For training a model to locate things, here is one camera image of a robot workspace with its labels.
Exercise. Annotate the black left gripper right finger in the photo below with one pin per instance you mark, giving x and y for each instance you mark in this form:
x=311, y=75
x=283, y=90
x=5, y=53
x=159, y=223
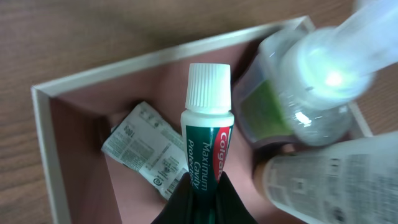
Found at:
x=229, y=208

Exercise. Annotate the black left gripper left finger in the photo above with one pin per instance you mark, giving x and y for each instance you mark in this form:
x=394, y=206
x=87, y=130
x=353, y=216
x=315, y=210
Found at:
x=179, y=208

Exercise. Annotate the green white soap bar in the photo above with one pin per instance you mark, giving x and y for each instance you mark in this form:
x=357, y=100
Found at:
x=147, y=144

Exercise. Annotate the teal toothpaste tube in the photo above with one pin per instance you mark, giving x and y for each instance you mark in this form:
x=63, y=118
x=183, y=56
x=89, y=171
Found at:
x=207, y=126

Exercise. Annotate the white tube gold cap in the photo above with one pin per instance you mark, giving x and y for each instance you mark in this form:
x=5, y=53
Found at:
x=347, y=182

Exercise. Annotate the blue liquid clear bottle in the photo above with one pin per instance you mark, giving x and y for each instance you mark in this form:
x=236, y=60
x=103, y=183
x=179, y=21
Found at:
x=303, y=81

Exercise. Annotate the white box pink interior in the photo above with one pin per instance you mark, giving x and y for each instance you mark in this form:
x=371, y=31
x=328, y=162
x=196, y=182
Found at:
x=74, y=115

